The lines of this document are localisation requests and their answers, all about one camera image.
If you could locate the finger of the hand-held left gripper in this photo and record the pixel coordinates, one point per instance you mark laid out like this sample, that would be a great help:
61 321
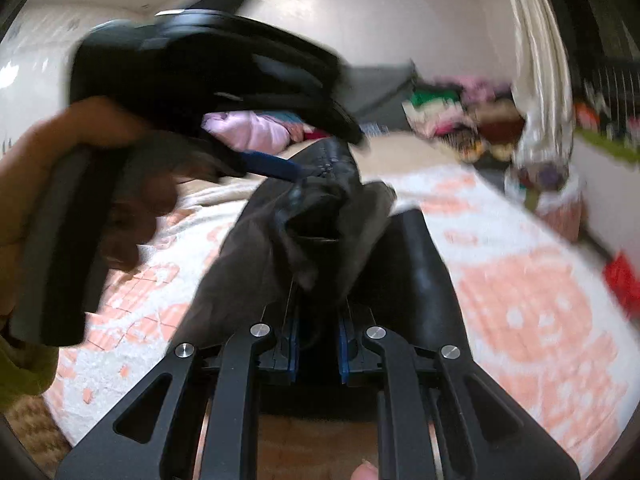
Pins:
270 165
335 115

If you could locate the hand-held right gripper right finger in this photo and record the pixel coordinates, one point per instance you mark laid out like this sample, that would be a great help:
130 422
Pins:
345 355

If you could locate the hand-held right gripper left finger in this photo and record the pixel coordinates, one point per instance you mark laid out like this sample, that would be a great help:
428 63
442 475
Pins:
291 355

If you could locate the black jacket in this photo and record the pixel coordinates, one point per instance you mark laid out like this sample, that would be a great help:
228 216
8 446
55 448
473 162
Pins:
325 210

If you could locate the person's left forearm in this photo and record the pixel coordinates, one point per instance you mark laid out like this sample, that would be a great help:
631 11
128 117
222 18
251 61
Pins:
25 370

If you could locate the pile of colourful clothes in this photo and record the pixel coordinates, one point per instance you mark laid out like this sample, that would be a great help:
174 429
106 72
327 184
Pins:
460 115

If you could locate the person's right hand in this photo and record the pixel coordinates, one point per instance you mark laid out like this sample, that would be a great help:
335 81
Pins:
365 472

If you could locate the person's left hand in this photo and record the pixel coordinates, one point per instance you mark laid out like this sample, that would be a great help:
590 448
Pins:
35 150

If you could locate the red and white garment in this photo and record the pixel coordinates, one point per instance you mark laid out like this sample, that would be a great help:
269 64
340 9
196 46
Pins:
312 136

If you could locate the pink fleece garment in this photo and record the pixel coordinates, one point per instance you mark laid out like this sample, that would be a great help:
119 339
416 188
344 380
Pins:
250 130

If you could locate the blue striped cloth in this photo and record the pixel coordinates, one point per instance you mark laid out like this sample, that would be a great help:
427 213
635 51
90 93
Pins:
374 129

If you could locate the grey pillow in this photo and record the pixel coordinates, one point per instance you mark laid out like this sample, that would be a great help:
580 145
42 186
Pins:
385 90

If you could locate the white and orange printed blanket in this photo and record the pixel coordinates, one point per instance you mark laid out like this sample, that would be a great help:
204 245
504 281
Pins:
525 310

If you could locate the cream satin curtain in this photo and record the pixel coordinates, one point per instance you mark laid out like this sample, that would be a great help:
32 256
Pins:
540 60

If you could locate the pink basket with white bag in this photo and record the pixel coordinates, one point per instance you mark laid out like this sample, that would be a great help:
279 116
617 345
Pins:
550 200

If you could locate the woven straw mat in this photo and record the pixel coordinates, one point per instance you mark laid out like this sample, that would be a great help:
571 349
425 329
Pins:
30 435

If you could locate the dark floral cloth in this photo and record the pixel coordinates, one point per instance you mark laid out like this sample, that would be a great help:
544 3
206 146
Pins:
610 105

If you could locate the green cloth strip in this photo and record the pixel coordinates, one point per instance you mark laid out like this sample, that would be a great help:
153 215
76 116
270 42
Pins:
610 146

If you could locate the red bag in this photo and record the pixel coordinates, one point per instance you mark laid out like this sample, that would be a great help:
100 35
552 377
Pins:
625 285

